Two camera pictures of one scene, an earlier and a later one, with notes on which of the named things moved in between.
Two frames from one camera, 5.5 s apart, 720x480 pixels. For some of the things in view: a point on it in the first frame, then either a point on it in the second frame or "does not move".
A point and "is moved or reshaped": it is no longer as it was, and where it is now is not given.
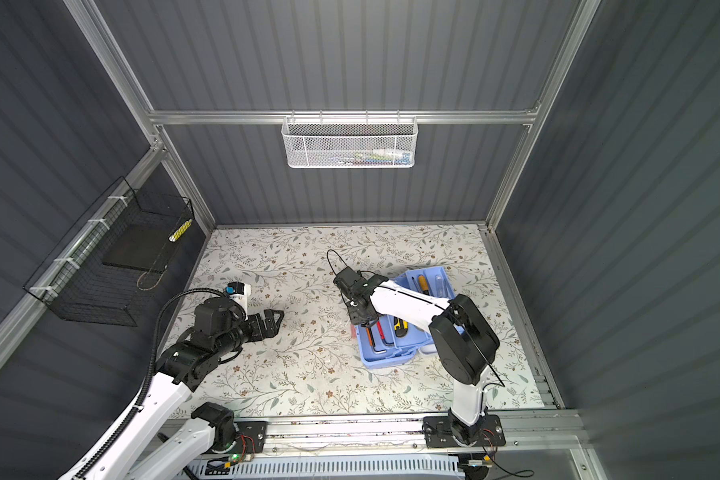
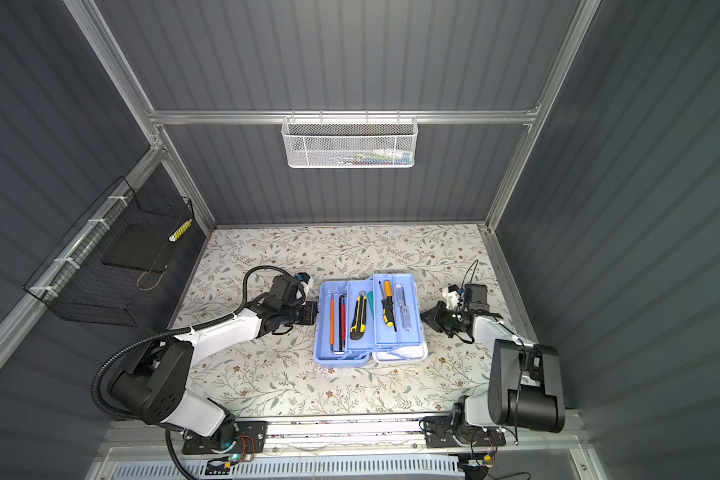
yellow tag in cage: x=179 y=231 does not move
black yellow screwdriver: x=424 y=284 is moved or reshaped
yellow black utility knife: x=400 y=327 is moved or reshaped
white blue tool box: x=389 y=339 is moved or reshaped
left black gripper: x=271 y=325 → x=312 y=312
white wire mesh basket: x=349 y=142 does not move
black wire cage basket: x=113 y=261 does not move
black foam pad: x=140 y=246 does not move
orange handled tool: x=370 y=337 → x=332 y=324
